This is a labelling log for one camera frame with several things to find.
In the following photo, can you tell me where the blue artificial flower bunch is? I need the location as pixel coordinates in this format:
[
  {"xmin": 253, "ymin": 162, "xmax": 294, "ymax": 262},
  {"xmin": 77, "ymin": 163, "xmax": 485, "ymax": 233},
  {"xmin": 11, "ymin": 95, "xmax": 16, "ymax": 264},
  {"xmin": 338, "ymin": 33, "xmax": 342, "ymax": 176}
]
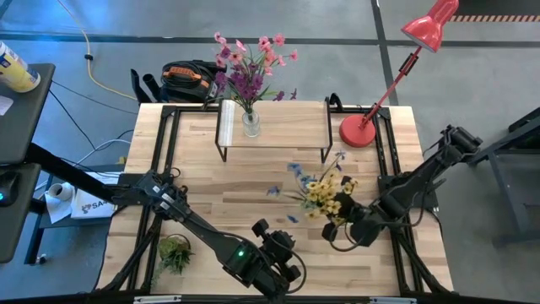
[{"xmin": 265, "ymin": 149, "xmax": 348, "ymax": 225}]

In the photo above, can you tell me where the purple artificial flower bunch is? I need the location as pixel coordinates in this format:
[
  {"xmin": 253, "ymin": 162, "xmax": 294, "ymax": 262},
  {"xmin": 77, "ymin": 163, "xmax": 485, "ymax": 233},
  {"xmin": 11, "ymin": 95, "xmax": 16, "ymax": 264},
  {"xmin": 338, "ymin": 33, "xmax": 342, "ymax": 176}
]
[{"xmin": 213, "ymin": 45, "xmax": 299, "ymax": 114}]

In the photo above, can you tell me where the small potted green plant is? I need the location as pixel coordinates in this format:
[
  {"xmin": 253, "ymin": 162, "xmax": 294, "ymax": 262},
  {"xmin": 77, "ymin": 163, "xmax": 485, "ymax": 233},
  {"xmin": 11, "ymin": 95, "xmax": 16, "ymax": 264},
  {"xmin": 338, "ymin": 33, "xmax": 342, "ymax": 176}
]
[{"xmin": 151, "ymin": 233, "xmax": 196, "ymax": 288}]

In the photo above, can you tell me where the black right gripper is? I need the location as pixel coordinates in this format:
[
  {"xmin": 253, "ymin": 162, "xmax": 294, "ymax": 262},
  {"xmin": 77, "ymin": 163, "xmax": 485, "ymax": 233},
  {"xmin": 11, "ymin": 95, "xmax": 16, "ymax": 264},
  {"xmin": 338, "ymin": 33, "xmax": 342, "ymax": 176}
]
[{"xmin": 322, "ymin": 193, "xmax": 387, "ymax": 248}]

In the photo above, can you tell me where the white paper towel roll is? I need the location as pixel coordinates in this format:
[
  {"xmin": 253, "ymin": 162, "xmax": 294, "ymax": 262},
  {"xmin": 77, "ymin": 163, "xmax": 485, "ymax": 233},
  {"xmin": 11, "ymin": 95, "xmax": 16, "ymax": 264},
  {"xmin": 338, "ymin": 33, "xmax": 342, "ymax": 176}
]
[{"xmin": 44, "ymin": 181, "xmax": 76, "ymax": 225}]

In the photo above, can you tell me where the red desk lamp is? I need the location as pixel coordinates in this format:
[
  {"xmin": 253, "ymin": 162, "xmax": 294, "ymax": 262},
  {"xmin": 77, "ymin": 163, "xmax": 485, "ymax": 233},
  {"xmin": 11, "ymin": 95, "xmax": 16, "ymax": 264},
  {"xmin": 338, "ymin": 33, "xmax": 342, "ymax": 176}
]
[{"xmin": 338, "ymin": 0, "xmax": 460, "ymax": 149}]

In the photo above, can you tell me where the white printed paper bag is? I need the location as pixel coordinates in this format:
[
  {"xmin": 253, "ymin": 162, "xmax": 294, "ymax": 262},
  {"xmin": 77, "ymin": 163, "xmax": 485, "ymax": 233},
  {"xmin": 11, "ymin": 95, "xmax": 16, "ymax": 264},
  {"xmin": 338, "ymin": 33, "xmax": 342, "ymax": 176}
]
[{"xmin": 69, "ymin": 171, "xmax": 122, "ymax": 220}]

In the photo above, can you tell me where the black orange vacuum cleaner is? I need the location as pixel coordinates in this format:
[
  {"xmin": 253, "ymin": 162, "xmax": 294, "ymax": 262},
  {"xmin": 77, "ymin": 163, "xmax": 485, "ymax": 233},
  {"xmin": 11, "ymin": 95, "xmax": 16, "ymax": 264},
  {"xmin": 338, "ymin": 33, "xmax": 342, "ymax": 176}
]
[{"xmin": 129, "ymin": 59, "xmax": 229, "ymax": 105}]

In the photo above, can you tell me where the black diagonal support beam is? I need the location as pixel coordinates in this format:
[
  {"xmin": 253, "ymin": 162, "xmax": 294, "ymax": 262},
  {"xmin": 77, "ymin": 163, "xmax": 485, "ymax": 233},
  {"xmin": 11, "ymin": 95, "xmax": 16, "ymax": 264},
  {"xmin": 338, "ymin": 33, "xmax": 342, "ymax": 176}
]
[{"xmin": 24, "ymin": 142, "xmax": 127, "ymax": 206}]

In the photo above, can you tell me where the dark grey metal cart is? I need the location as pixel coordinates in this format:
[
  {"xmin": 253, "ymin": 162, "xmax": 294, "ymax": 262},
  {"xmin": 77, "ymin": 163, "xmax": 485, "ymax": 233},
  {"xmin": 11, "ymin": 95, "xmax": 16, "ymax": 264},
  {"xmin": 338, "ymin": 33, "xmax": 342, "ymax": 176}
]
[{"xmin": 465, "ymin": 107, "xmax": 540, "ymax": 247}]

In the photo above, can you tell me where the black aluminium extrusion frame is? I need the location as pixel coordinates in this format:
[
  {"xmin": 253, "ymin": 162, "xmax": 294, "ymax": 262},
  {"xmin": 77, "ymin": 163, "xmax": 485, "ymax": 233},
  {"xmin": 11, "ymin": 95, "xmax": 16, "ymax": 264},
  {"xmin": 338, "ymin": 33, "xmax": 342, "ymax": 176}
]
[{"xmin": 96, "ymin": 100, "xmax": 456, "ymax": 299}]

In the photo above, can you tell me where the white floor cable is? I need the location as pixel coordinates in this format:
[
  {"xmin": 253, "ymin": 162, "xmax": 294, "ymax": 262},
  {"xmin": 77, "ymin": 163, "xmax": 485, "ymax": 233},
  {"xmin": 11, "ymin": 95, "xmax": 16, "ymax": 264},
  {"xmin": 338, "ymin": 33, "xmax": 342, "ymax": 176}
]
[{"xmin": 35, "ymin": 128, "xmax": 136, "ymax": 191}]

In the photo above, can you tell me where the ribbed clear glass vase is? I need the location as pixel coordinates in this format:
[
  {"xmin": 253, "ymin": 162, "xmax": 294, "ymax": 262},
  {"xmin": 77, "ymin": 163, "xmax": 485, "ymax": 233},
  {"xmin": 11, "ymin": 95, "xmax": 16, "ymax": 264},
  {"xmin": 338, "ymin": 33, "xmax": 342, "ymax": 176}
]
[{"xmin": 241, "ymin": 108, "xmax": 262, "ymax": 138}]

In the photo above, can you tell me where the wooden shelf with black frame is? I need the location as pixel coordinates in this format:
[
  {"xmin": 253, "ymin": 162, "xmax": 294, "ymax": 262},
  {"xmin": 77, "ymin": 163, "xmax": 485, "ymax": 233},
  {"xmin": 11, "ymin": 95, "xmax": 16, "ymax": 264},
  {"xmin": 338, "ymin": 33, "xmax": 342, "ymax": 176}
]
[{"xmin": 214, "ymin": 97, "xmax": 334, "ymax": 164}]

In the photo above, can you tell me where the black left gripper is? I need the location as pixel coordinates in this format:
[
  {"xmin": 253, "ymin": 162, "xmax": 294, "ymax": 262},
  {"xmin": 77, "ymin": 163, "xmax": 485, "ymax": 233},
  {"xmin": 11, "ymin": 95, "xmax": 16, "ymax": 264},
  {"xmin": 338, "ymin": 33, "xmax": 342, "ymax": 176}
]
[{"xmin": 251, "ymin": 218, "xmax": 303, "ymax": 283}]

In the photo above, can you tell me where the pink artificial flower bunch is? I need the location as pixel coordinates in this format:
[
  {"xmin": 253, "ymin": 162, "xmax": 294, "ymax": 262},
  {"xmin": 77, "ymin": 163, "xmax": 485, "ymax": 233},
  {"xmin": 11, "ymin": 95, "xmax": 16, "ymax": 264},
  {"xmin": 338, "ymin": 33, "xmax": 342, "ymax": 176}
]
[{"xmin": 213, "ymin": 31, "xmax": 300, "ymax": 115}]

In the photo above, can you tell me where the yellow artificial flower bunch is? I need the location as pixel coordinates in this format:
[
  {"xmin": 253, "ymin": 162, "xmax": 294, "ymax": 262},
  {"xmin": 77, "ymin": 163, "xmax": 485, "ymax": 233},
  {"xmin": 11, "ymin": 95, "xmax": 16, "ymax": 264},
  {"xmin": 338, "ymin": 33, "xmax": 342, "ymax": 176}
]
[{"xmin": 303, "ymin": 167, "xmax": 359, "ymax": 227}]

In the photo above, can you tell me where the white label strip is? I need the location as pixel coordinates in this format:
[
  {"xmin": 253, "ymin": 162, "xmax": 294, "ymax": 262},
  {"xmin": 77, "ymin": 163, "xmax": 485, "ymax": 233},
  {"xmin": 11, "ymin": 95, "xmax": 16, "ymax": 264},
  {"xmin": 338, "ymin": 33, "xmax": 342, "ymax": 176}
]
[
  {"xmin": 133, "ymin": 295, "xmax": 182, "ymax": 304},
  {"xmin": 370, "ymin": 296, "xmax": 418, "ymax": 304}
]

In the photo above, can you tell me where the black desk top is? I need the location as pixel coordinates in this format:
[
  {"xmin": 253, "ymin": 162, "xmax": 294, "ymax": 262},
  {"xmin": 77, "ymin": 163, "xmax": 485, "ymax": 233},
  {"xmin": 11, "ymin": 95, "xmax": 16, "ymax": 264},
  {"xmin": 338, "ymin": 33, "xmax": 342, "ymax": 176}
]
[
  {"xmin": 0, "ymin": 163, "xmax": 42, "ymax": 265},
  {"xmin": 0, "ymin": 62, "xmax": 57, "ymax": 166}
]

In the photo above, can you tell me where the yellow wipes canister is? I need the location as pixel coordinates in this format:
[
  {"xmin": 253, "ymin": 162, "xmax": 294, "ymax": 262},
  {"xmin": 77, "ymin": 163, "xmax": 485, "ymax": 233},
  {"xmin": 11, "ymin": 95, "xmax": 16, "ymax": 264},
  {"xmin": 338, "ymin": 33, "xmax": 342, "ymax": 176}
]
[{"xmin": 0, "ymin": 41, "xmax": 42, "ymax": 94}]

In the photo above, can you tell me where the black computer mouse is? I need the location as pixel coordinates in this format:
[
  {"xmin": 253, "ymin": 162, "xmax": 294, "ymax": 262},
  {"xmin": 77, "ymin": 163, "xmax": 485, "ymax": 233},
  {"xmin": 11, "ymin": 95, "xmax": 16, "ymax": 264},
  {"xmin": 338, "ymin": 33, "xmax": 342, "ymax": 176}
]
[{"xmin": 0, "ymin": 171, "xmax": 21, "ymax": 208}]

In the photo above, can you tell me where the yellow floor cable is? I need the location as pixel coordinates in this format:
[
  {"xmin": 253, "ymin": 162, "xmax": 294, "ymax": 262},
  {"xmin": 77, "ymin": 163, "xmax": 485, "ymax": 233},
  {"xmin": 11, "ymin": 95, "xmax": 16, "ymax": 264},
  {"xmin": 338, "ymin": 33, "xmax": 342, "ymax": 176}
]
[{"xmin": 57, "ymin": 0, "xmax": 138, "ymax": 102}]

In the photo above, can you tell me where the black table clamp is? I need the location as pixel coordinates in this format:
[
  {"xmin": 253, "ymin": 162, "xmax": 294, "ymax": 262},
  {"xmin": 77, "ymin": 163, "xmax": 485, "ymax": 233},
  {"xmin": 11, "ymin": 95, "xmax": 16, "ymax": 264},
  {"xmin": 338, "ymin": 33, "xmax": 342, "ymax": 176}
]
[{"xmin": 327, "ymin": 92, "xmax": 345, "ymax": 111}]

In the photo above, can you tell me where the black floor cable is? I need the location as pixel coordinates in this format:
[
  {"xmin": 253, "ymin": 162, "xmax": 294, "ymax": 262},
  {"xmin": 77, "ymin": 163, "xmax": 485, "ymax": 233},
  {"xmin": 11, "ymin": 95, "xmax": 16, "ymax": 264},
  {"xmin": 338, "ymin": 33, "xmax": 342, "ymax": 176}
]
[{"xmin": 48, "ymin": 79, "xmax": 140, "ymax": 116}]

